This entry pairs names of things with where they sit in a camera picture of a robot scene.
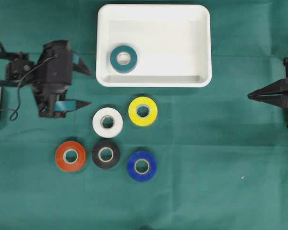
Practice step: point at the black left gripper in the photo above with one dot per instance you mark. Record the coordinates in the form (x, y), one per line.
(50, 97)

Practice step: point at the yellow tape roll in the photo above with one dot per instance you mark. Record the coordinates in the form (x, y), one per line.
(152, 111)

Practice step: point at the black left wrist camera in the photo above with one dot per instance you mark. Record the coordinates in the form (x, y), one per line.
(59, 69)

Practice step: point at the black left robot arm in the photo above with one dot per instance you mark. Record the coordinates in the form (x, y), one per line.
(16, 70)

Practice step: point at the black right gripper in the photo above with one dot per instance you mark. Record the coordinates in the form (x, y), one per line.
(265, 94)

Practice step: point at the green tape roll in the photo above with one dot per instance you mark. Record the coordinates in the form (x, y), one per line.
(123, 58)

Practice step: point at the white plastic tray case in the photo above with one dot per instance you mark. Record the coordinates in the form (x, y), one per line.
(172, 44)

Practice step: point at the black tape roll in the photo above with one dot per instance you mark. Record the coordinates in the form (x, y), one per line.
(96, 154)

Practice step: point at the white tape roll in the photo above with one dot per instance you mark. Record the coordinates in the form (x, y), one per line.
(98, 118)

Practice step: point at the red tape roll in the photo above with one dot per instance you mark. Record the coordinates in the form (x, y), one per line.
(61, 160)

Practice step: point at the blue tape roll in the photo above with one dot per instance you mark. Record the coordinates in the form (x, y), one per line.
(141, 156)

